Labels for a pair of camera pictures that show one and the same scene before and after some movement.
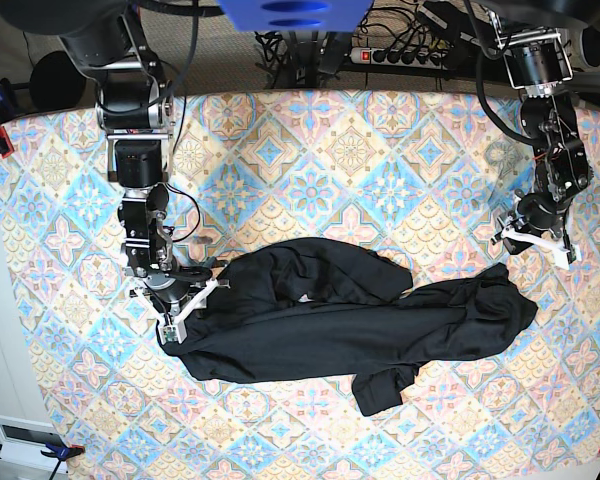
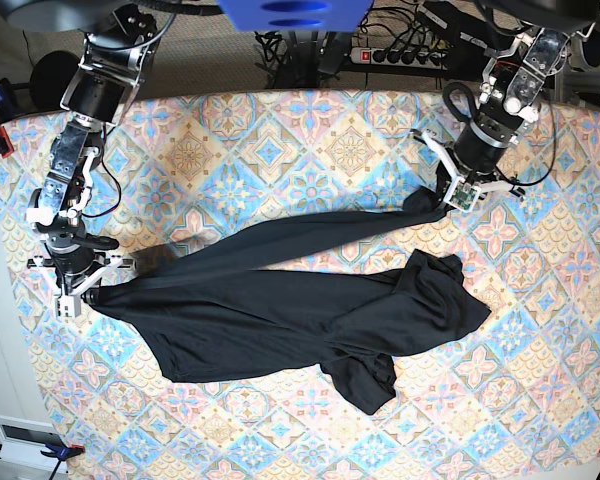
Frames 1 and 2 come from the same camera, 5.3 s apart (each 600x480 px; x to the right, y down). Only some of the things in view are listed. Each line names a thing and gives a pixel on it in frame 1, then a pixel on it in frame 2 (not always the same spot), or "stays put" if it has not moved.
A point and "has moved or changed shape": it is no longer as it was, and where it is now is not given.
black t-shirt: [312, 309] has moved or changed shape
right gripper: [537, 218] -> [474, 156]
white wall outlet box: [21, 441] stays put
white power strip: [401, 57] stays put
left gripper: [174, 292] -> [78, 268]
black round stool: [55, 83] stays put
